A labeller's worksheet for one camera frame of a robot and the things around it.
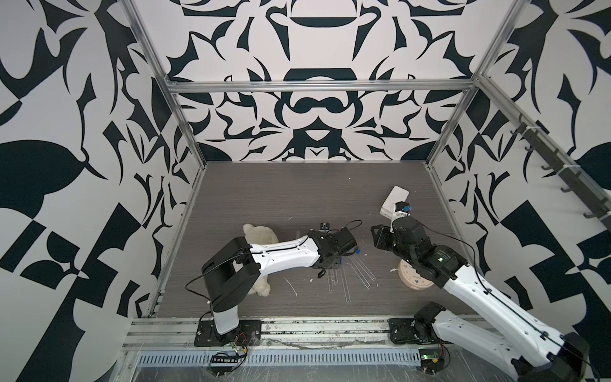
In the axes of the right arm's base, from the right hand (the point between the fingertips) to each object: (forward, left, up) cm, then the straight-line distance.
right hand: (373, 226), depth 78 cm
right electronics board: (-34, -15, -20) cm, 42 cm away
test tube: (-11, +14, -18) cm, 25 cm away
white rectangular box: (+23, -17, -14) cm, 32 cm away
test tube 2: (-13, +8, -17) cm, 23 cm away
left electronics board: (-35, +47, -18) cm, 61 cm away
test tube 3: (-9, +3, -18) cm, 20 cm away
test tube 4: (-7, +1, -18) cm, 19 cm away
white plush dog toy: (+2, +39, -9) cm, 40 cm away
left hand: (-4, +13, -13) cm, 19 cm away
